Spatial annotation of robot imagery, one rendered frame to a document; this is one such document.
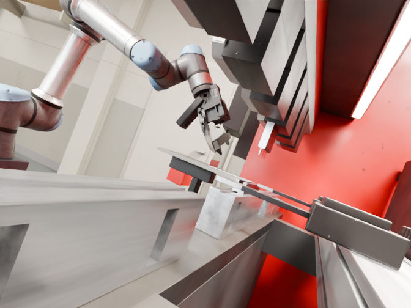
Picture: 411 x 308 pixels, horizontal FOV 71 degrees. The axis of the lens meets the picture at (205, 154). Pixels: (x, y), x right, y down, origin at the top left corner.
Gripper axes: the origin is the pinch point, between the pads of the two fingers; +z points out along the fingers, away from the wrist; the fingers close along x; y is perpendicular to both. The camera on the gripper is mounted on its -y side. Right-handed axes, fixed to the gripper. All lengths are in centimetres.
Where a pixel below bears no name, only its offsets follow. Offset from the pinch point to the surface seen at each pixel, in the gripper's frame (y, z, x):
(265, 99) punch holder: 20.5, -0.6, -24.7
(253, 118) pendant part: 0, -47, 139
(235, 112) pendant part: -6, -43, 97
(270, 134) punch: 17.6, 2.4, -5.1
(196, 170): -6.9, 4.3, -2.3
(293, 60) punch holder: 28.4, -6.1, -24.9
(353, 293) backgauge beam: 23, 29, -56
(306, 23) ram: 32.8, -11.4, -26.8
